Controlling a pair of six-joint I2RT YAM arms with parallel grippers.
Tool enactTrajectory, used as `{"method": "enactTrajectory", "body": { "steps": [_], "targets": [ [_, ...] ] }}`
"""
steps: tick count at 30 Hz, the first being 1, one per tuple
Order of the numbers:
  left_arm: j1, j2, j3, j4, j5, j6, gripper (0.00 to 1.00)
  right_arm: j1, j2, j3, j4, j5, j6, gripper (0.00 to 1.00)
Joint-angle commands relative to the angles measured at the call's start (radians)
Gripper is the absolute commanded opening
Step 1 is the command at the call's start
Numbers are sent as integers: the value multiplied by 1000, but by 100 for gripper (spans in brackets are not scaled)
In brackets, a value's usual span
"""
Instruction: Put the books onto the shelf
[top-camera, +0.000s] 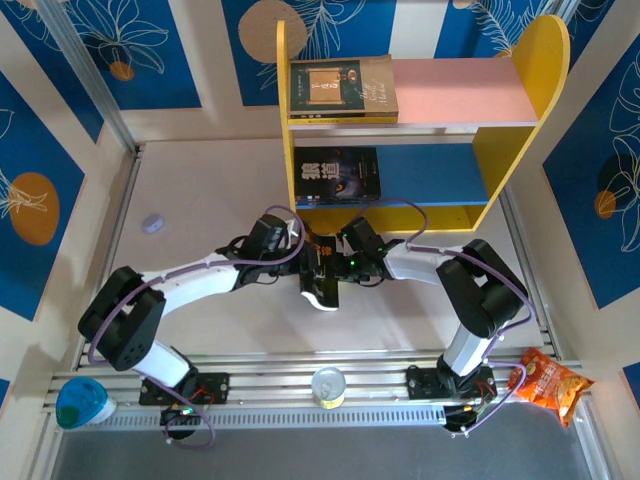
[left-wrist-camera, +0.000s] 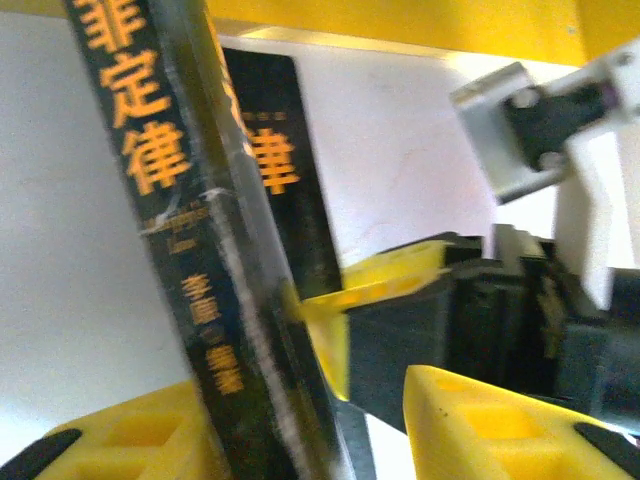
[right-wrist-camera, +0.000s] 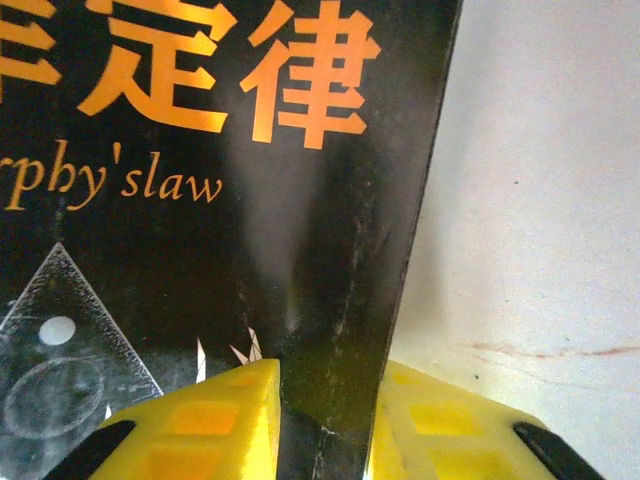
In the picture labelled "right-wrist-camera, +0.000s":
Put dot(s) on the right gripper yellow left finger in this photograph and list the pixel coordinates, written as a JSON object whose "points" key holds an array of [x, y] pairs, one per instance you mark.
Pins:
{"points": [[210, 425]]}

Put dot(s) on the black book with orange title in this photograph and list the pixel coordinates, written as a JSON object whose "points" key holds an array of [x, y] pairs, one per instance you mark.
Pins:
{"points": [[200, 250]]}

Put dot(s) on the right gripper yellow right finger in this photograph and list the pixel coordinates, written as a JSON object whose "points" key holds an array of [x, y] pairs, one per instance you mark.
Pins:
{"points": [[450, 430]]}

